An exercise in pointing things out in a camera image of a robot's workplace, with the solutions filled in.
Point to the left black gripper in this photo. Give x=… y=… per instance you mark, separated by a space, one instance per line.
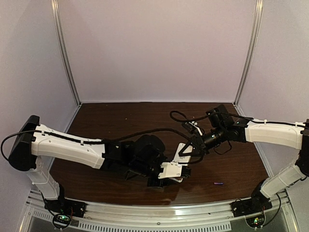
x=154 y=181

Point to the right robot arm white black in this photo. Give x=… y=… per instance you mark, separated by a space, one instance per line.
x=218 y=126

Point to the right aluminium corner post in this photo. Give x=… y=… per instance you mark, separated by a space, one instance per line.
x=257 y=19

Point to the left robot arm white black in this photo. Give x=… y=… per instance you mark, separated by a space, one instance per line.
x=144 y=156

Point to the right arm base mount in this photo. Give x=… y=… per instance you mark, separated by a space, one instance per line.
x=254 y=207

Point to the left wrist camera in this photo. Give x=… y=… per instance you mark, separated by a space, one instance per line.
x=174 y=171

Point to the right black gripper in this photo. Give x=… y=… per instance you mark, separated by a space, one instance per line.
x=199 y=144

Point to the white remote control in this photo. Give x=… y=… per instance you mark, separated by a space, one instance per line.
x=183 y=154

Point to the front aluminium rail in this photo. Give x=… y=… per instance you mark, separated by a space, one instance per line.
x=206 y=217

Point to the aluminium corner post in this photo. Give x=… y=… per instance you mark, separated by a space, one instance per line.
x=257 y=19
x=63 y=51

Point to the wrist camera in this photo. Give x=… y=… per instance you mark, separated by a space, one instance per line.
x=193 y=128
x=174 y=171

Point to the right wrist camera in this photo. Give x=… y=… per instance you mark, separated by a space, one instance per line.
x=193 y=128

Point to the left aluminium corner post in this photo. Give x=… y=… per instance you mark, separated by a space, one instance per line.
x=63 y=51

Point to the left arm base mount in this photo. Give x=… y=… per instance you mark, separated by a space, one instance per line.
x=63 y=210

